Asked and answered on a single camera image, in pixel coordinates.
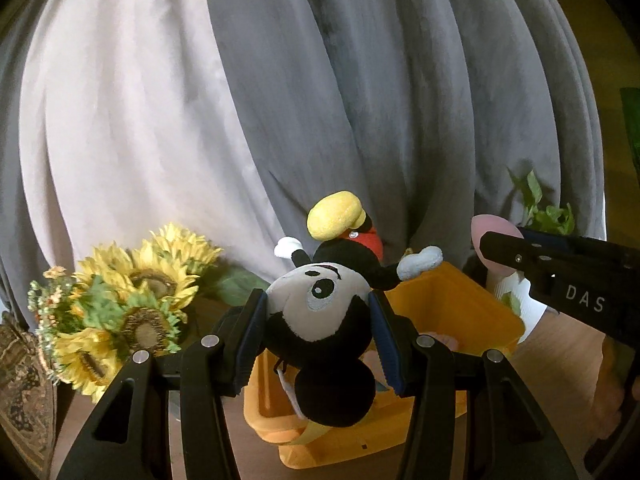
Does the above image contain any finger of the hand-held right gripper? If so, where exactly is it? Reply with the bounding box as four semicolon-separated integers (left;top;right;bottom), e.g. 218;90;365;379
516;226;640;257
478;229;557;287

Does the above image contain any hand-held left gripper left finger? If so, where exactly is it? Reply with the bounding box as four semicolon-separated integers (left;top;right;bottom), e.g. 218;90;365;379
56;287;268;480

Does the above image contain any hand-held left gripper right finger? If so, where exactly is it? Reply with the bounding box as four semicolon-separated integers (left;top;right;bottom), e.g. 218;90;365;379
367;290;586;480

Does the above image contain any pink foam ball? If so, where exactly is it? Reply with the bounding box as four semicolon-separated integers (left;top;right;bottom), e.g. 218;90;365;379
470;213;527;277

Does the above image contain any black white mouse plush toy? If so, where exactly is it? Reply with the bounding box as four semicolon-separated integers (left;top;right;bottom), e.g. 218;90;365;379
261;190;445;429

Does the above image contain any orange plastic basket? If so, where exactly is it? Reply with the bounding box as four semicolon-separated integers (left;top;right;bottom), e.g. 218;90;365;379
242;260;527;472

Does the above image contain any person's right hand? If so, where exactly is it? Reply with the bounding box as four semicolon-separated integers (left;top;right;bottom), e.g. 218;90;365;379
582;332;640;476

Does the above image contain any white ribbed plant pot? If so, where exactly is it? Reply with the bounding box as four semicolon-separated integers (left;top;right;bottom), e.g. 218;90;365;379
491;269;550;346

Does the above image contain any green potted plant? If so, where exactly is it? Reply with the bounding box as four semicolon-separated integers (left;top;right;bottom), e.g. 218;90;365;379
506;169;577;236

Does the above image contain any artificial sunflower bouquet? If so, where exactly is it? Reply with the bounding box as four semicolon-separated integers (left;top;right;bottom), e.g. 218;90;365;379
27;221;273;405

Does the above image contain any grey curtain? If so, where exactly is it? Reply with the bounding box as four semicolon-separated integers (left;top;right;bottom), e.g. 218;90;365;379
0;0;612;323

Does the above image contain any patterned brown cloth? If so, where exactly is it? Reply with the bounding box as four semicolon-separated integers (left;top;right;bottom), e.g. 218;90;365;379
0;309;57;467

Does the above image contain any white sheer curtain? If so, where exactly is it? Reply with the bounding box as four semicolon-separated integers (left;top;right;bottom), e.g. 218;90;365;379
19;0;283;288

